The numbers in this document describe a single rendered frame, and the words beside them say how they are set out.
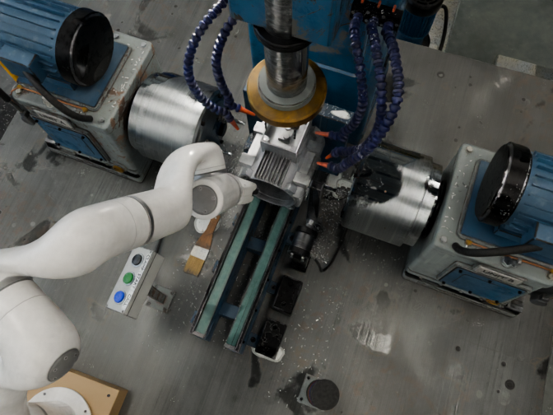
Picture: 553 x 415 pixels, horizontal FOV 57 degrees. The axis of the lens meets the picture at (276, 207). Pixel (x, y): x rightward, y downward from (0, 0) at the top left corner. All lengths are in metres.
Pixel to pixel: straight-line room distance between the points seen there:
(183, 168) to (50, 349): 0.39
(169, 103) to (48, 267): 0.70
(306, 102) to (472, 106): 0.85
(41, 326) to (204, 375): 0.79
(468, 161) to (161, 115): 0.78
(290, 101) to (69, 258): 0.58
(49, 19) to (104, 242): 0.71
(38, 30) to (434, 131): 1.19
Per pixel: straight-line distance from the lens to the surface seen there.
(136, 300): 1.34
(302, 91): 1.15
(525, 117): 1.92
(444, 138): 1.79
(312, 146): 1.40
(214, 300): 1.44
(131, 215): 0.85
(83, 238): 0.79
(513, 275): 1.31
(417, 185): 1.29
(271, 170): 1.33
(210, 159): 1.07
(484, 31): 3.14
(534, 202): 1.17
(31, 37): 1.39
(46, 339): 0.83
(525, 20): 3.26
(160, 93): 1.41
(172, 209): 0.92
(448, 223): 1.28
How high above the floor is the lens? 2.33
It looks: 71 degrees down
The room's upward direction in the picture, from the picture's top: 4 degrees counter-clockwise
